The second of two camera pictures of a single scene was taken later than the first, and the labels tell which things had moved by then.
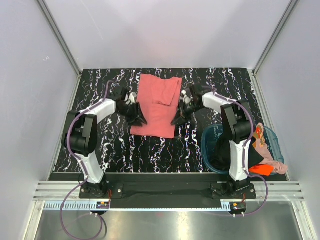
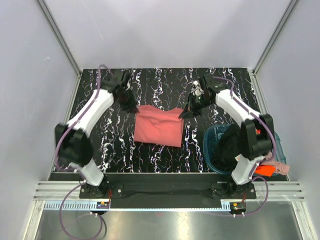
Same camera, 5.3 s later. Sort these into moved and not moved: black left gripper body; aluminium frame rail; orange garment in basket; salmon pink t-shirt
Moved: salmon pink t-shirt; black left gripper body
Not moved: orange garment in basket; aluminium frame rail
